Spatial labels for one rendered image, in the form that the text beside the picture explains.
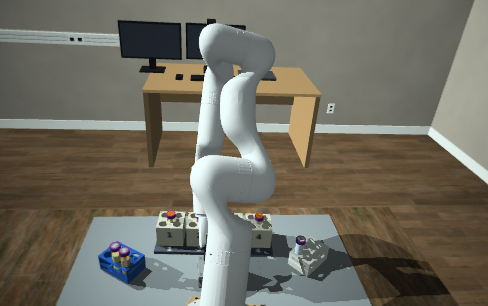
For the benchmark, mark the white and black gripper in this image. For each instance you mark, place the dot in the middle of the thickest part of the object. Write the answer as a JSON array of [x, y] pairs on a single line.
[[203, 232]]

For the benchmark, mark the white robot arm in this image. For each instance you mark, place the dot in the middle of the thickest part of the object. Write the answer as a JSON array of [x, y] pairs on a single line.
[[228, 106]]

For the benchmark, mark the blue tube rack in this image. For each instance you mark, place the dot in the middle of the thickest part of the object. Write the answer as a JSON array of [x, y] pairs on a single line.
[[136, 267]]

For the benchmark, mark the white tube rack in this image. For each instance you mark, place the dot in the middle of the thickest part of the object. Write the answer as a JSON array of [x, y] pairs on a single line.
[[313, 252]]

